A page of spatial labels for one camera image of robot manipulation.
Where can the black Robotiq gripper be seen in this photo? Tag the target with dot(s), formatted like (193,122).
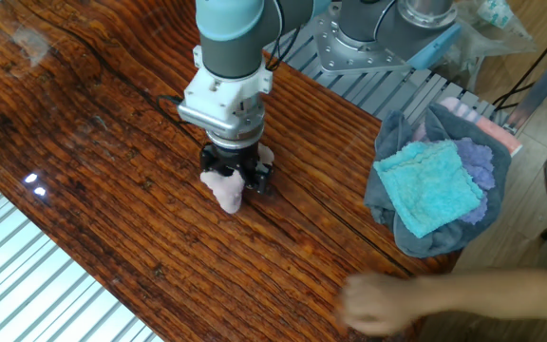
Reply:
(231,157)

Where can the pale pink fluffy cloth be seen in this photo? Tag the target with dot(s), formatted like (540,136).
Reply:
(228,192)

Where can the person's bare forearm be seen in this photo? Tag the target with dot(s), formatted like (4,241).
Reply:
(492,294)

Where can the turquoise fluffy cloth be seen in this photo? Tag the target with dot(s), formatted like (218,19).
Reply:
(428,187)

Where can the purple fluffy cloth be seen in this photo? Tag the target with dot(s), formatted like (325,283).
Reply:
(477,164)

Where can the pink striped cloth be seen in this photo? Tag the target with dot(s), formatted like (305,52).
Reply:
(496,130)

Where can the person's bare hand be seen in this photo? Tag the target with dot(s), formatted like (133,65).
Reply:
(373,304)

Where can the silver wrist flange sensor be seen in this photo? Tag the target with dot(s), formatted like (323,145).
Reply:
(240,130)

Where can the glossy wood grain table cover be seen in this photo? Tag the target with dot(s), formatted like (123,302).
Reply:
(112,214)

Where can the grey towel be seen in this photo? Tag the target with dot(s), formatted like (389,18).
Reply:
(444,244)

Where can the clear plastic bag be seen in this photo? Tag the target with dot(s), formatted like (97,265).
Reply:
(492,45)

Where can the teal printed packet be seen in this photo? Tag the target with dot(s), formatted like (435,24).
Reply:
(494,12)

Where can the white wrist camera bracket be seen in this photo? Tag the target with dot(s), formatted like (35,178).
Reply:
(216,102)

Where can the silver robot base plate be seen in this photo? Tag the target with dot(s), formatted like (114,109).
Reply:
(345,54)

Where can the aluminium frame post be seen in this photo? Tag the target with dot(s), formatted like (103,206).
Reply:
(541,88)

